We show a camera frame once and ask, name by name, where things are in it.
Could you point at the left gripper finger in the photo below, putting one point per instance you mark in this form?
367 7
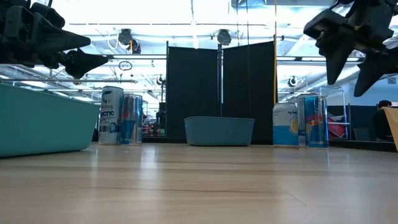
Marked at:
56 37
84 63

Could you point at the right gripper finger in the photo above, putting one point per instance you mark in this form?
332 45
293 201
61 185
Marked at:
335 46
379 63

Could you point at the teal plastic bin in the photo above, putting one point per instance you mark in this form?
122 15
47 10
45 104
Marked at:
40 124

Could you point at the blue silver Red Bull can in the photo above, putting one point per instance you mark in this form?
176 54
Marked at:
132 124
316 124

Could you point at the dark blue plastic bin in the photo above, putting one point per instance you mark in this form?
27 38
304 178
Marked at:
217 132

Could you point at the grey horizontal pipe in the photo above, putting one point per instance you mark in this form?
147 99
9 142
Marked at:
93 81

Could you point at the person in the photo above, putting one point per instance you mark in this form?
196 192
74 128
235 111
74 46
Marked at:
381 123

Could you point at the dark blue partition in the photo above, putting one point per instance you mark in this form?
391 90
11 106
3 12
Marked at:
362 121

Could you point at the red storage bins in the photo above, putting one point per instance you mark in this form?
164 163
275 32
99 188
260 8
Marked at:
335 130

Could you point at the black folding divider screen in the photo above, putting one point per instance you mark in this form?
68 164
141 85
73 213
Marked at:
192 87

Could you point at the black aluminium table frame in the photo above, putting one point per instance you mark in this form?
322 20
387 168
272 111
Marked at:
357 145

